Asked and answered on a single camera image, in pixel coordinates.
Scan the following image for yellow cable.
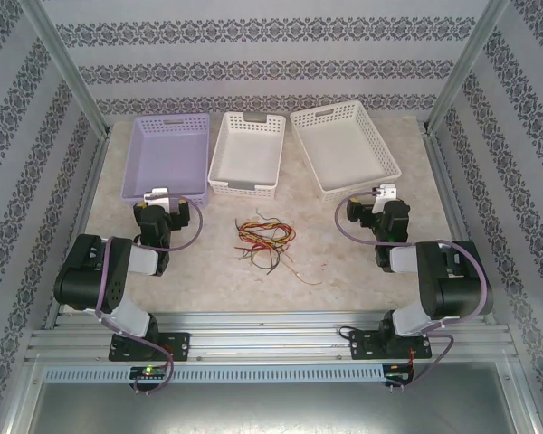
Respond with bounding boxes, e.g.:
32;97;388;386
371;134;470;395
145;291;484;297
239;223;295;252
237;220;298;245

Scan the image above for black wires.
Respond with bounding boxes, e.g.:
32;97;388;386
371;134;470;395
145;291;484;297
248;206;281;236

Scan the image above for small white plastic basket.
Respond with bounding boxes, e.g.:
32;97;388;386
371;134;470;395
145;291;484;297
206;110;287;200

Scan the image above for purple plastic basket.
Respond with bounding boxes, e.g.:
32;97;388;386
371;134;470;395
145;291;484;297
119;112;212;212

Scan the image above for large white plastic basket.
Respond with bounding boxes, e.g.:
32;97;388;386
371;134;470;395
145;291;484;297
289;99;403;203

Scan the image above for steel sheet panel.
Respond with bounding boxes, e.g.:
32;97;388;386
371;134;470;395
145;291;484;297
8;361;542;434

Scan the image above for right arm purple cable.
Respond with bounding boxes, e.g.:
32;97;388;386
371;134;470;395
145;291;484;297
336;188;494;391

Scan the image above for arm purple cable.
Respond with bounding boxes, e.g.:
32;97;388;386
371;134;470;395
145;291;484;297
336;188;494;391
94;192;205;395

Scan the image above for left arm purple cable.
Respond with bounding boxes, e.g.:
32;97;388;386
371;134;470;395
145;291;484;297
94;192;205;395

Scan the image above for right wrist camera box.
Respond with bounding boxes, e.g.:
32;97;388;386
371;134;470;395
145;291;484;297
373;184;398;213

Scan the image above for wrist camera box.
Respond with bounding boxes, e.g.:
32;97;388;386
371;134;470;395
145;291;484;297
373;184;398;213
143;186;182;212

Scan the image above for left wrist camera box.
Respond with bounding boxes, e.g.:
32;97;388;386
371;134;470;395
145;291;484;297
143;186;182;212

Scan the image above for aluminium side rail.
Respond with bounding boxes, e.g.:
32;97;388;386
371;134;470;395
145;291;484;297
423;128;501;326
43;133;114;330

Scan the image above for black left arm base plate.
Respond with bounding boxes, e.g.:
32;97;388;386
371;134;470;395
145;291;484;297
108;332;192;363

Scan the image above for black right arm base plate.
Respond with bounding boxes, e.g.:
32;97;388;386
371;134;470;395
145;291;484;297
348;329;433;362

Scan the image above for aluminium frame post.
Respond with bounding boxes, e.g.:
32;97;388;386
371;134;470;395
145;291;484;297
424;0;515;135
24;0;110;137

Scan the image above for aluminium mounting rail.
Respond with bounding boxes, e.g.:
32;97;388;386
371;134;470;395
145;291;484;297
26;310;519;363

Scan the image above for grey slotted cable duct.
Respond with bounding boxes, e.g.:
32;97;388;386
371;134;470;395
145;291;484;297
43;364;386;383

